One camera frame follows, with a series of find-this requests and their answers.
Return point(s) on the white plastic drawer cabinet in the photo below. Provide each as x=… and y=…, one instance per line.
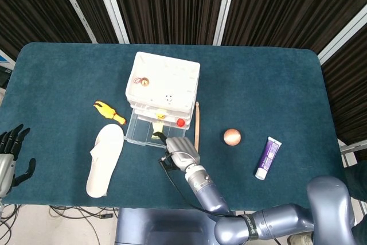
x=163, y=73

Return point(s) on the purple white toothpaste tube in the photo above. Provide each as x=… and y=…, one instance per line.
x=266, y=161

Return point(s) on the blue-grey robot torso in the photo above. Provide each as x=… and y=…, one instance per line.
x=160, y=227

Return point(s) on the pale yellow sachet packet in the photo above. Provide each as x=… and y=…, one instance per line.
x=157, y=128

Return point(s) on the dark teal cloth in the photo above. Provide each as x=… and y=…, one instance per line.
x=358, y=182

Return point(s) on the teal table cloth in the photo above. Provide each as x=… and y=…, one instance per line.
x=71, y=70

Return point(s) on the dark pleated curtain panel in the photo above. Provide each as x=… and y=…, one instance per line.
x=172, y=4
x=286, y=4
x=352, y=90
x=28, y=4
x=91, y=4

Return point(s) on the wooden drumstick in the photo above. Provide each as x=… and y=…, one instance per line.
x=197, y=124

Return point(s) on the orange cork ball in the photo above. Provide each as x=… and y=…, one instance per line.
x=232, y=136

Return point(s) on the aluminium frame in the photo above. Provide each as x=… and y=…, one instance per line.
x=351, y=148

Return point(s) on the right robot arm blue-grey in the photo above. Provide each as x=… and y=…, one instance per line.
x=209, y=196

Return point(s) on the yellow rubber chicken toy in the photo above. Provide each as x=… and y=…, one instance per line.
x=107, y=111

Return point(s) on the white partition post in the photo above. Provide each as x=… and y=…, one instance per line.
x=344, y=36
x=76, y=7
x=111, y=7
x=226, y=7

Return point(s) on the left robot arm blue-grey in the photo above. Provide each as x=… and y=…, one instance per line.
x=0, y=203

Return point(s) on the clear plastic drawer with dividers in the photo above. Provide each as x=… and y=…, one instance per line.
x=140, y=130

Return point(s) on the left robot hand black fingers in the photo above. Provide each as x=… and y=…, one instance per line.
x=5, y=167

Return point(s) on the small red cup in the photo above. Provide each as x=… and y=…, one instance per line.
x=180, y=122

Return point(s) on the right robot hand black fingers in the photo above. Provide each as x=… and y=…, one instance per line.
x=182, y=151

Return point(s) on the blue white box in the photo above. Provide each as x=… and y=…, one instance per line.
x=4, y=60

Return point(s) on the black power plug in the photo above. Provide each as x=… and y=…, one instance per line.
x=106, y=215

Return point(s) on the white disposable slipper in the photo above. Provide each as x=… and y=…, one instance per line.
x=103, y=164

